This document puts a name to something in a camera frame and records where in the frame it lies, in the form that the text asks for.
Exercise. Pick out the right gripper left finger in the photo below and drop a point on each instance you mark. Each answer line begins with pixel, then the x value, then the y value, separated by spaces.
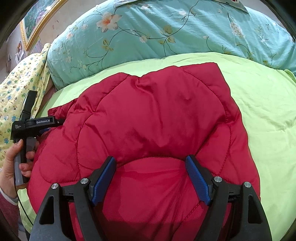
pixel 62 203

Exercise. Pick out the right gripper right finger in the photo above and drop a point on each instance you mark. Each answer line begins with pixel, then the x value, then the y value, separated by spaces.
pixel 239 203

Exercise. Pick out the red puffer jacket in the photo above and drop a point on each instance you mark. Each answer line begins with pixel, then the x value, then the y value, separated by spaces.
pixel 149 124

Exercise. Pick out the left forearm maroon sleeve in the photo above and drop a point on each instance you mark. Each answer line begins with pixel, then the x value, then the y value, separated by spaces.
pixel 10 210

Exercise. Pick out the yellow cartoon print blanket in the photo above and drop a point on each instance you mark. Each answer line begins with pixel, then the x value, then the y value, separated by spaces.
pixel 32 73

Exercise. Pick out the gold framed picture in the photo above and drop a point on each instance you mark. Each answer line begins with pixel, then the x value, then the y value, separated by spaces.
pixel 36 18

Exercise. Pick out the light green bed sheet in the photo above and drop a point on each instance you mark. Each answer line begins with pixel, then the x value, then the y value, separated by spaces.
pixel 266 98

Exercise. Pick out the teal floral quilt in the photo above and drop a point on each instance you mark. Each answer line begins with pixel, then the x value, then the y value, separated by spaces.
pixel 116 32

